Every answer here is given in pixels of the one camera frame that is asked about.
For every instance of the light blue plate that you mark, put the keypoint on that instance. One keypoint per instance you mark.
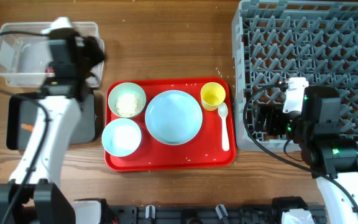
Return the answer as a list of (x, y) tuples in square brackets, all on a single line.
[(173, 117)]

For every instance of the light blue bowl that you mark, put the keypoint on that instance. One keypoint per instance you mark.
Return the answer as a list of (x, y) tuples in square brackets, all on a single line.
[(121, 137)]

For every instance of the white plastic spoon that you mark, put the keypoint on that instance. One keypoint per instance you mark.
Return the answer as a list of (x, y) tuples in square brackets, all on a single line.
[(223, 113)]

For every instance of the yellow plastic cup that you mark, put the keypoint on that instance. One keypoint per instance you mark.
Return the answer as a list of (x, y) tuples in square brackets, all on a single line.
[(212, 95)]

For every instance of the black bin tray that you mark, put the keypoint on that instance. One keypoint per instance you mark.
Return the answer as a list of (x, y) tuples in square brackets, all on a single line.
[(25, 112)]

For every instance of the green bowl with rice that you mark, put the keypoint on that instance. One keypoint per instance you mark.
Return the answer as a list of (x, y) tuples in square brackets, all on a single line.
[(126, 100)]

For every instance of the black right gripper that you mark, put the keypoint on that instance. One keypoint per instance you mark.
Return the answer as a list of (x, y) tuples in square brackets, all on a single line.
[(273, 112)]

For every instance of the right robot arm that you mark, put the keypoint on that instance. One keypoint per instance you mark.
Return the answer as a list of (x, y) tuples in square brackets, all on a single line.
[(310, 118)]

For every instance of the orange carrot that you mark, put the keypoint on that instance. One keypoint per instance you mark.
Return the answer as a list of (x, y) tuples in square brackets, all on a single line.
[(27, 127)]

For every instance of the grey dishwasher rack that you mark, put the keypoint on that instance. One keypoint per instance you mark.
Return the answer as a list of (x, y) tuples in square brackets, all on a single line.
[(276, 40)]

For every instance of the clear plastic bin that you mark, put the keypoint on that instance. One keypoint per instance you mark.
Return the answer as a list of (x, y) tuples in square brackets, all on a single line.
[(24, 58)]

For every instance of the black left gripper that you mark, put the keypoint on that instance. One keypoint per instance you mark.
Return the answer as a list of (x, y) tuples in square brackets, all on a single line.
[(91, 45)]

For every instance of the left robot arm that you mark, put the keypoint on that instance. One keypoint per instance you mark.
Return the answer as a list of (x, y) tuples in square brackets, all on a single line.
[(32, 194)]

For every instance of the red plastic tray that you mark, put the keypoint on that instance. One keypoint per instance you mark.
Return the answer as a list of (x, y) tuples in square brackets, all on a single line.
[(204, 150)]

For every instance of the red snack wrapper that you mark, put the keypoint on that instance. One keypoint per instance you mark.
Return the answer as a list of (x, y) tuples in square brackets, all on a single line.
[(49, 70)]

